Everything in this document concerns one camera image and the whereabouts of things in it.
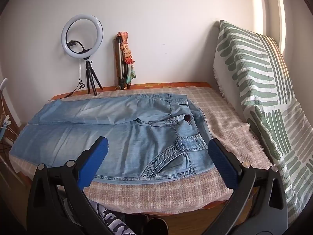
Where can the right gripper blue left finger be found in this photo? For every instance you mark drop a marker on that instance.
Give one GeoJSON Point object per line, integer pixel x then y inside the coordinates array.
{"type": "Point", "coordinates": [89, 162]}

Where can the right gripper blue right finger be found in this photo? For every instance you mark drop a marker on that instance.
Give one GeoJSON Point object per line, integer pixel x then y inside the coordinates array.
{"type": "Point", "coordinates": [228, 166]}

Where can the light blue denim pants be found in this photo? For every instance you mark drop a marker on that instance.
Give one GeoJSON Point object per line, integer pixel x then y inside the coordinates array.
{"type": "Point", "coordinates": [152, 138]}

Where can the pink plaid bed blanket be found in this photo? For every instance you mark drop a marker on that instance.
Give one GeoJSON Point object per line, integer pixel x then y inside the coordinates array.
{"type": "Point", "coordinates": [195, 192]}

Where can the striped black white garment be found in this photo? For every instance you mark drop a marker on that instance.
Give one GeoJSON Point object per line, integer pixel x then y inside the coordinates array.
{"type": "Point", "coordinates": [116, 225]}

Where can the folded tripod with colourful scarf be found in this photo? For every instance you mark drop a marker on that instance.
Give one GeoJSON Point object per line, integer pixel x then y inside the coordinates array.
{"type": "Point", "coordinates": [124, 61]}

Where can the green white patterned cushion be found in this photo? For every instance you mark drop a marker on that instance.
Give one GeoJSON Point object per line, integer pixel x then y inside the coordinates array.
{"type": "Point", "coordinates": [252, 75]}

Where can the black ring light tripod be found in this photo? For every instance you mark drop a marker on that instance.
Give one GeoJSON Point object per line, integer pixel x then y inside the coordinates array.
{"type": "Point", "coordinates": [91, 78]}

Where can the white ring light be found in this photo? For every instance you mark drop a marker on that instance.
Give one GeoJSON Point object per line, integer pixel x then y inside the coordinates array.
{"type": "Point", "coordinates": [82, 36]}

